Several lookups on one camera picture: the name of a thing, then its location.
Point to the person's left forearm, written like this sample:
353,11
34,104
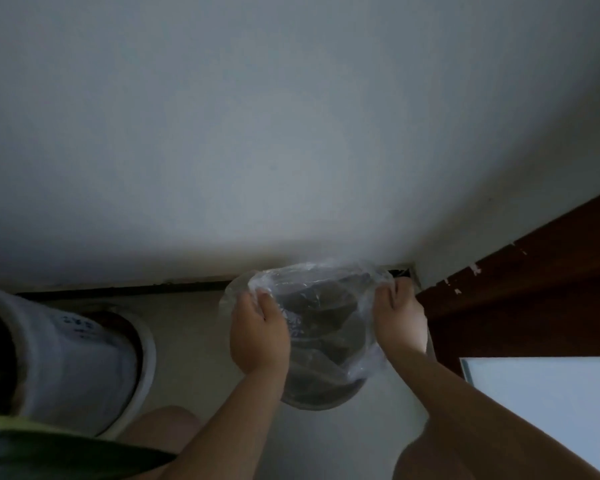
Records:
220,424

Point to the green plant leaf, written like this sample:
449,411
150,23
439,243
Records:
55,454

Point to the clear plastic bag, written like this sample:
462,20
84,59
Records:
320,289

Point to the person's right thumb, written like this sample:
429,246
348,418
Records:
381,302

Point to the dark grey trash bin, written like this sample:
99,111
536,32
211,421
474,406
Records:
320,394

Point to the brown wooden door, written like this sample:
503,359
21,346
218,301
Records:
530,284

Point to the person's right hand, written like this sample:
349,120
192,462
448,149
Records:
402,322

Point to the person's right forearm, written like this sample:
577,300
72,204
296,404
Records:
480,419

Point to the white flat panel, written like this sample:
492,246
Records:
555,404

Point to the white plant pot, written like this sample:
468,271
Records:
75,364

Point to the person's left thumb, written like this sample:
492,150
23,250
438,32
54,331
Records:
271,307

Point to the black baseboard strip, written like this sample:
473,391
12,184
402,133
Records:
120,287

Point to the person's left hand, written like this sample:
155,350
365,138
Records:
259,339

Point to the person's left leg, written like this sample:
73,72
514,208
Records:
160,429

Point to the white pot saucer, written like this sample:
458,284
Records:
147,359

